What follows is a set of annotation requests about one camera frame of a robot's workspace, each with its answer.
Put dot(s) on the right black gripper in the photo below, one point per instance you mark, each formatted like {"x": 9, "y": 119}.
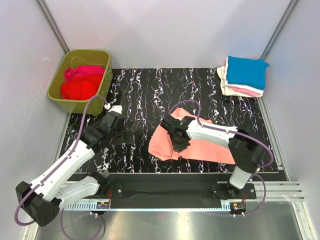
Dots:
{"x": 179, "y": 148}

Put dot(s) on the cream folded t shirt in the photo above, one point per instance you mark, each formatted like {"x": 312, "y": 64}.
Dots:
{"x": 225, "y": 89}

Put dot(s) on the left small controller board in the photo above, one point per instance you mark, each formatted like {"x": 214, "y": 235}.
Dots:
{"x": 103, "y": 204}

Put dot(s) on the black marbled table mat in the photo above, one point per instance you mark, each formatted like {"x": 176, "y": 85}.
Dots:
{"x": 147, "y": 94}

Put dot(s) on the light pink folded t shirt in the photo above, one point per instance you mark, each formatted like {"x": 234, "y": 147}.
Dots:
{"x": 246, "y": 92}

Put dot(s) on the right small controller board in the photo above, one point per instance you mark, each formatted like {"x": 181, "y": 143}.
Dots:
{"x": 238, "y": 206}

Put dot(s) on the white slotted cable duct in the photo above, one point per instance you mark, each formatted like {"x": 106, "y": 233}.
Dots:
{"x": 118, "y": 205}

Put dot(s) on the corner aluminium post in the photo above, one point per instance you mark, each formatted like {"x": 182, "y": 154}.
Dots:
{"x": 52, "y": 25}
{"x": 289, "y": 10}

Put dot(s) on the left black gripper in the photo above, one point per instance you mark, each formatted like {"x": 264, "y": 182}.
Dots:
{"x": 127, "y": 136}

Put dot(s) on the left corner aluminium post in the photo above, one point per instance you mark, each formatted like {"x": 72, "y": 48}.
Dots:
{"x": 52, "y": 25}

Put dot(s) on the salmon pink t shirt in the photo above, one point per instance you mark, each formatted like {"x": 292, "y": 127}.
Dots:
{"x": 215, "y": 150}

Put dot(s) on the aluminium frame rail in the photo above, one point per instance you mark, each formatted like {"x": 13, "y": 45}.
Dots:
{"x": 272, "y": 190}

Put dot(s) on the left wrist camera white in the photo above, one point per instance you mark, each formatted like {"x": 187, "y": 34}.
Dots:
{"x": 113, "y": 108}

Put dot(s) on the right corner aluminium post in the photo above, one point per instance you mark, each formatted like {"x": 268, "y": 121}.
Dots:
{"x": 289, "y": 10}

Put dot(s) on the magenta t shirt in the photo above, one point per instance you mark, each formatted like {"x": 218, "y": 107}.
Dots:
{"x": 83, "y": 70}

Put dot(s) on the white folded t shirt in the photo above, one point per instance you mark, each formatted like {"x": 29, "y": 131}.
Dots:
{"x": 240, "y": 85}

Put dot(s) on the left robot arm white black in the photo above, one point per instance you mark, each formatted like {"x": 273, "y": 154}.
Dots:
{"x": 44, "y": 197}

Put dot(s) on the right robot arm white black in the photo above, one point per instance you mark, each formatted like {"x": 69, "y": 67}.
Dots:
{"x": 246, "y": 150}

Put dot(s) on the small controller board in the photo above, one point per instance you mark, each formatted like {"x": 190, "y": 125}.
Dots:
{"x": 238, "y": 206}
{"x": 103, "y": 204}

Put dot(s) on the red t shirt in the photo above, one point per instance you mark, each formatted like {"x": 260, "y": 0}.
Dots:
{"x": 81, "y": 88}

